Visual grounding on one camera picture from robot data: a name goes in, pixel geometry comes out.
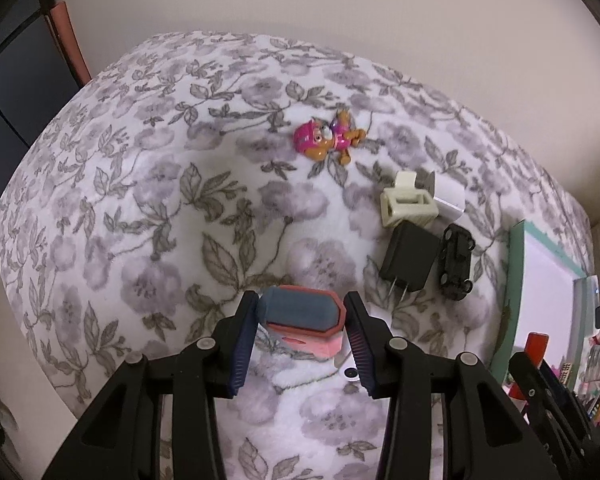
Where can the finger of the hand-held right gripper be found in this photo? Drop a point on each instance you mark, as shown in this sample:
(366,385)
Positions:
(532,392)
(560,387)

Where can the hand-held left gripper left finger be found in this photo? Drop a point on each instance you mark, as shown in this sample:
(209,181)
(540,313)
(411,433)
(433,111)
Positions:
(242,345)

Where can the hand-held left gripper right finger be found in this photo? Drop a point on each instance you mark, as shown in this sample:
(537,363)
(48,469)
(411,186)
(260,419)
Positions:
(360,345)

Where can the gold patterned box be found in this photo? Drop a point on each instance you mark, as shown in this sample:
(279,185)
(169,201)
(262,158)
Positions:
(566,371)

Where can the salmon and blue toy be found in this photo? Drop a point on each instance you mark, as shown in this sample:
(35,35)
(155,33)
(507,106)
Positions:
(300,312)

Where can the teal-rimmed white tray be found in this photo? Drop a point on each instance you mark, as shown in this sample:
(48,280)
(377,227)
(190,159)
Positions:
(545,300)

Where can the black wall charger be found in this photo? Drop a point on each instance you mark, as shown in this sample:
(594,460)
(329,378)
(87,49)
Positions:
(410,255)

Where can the black toy car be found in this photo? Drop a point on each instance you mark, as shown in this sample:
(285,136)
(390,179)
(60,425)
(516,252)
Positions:
(455,260)

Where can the cream plug adapter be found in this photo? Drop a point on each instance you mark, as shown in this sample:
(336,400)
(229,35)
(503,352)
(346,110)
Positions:
(405,207)

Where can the white cube charger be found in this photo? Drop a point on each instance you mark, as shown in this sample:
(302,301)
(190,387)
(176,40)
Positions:
(450,200)

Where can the pink toy dog figure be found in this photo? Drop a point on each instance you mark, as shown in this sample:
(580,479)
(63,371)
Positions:
(312,140)

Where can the white power strip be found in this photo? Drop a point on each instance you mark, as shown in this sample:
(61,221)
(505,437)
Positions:
(587,300)

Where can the red-brown board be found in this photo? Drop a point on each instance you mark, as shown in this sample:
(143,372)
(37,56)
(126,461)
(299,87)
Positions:
(70,45)

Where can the dark cabinet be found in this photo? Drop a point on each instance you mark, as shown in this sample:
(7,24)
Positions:
(10,85)

